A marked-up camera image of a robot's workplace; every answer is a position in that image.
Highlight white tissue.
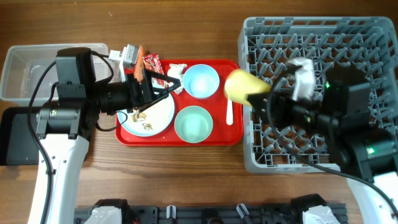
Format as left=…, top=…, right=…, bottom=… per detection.
left=167, top=63, right=187, bottom=95

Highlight light green bowl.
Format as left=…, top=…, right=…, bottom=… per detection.
left=174, top=106, right=213, bottom=144

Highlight black waste bin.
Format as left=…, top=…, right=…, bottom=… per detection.
left=1, top=107, right=39, bottom=166

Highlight peanut shells pile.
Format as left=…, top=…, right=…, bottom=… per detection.
left=131, top=110, right=152, bottom=131

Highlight clear plastic storage bin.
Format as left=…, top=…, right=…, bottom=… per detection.
left=1, top=43, right=111, bottom=106

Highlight light blue plate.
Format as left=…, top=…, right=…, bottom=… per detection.
left=117, top=94, right=175, bottom=137

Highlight light blue bowl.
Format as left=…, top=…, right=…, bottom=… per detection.
left=183, top=64, right=220, bottom=100

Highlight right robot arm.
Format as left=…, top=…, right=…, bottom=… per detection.
left=247, top=65, right=397, bottom=223

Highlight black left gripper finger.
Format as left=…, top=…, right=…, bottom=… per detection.
left=138, top=81, right=181, bottom=112
left=143, top=68, right=180, bottom=86

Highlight grey dishwasher rack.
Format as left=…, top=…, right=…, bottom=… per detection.
left=238, top=17, right=397, bottom=174

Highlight white plastic spoon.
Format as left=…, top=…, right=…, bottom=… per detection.
left=226, top=98, right=234, bottom=126

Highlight red snack wrapper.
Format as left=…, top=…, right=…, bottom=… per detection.
left=142, top=54, right=168, bottom=88

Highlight yellow cup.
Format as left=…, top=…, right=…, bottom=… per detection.
left=224, top=69, right=271, bottom=107

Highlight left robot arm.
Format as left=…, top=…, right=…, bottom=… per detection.
left=27, top=47, right=181, bottom=223

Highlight orange carrot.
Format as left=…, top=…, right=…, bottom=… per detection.
left=134, top=45, right=145, bottom=83

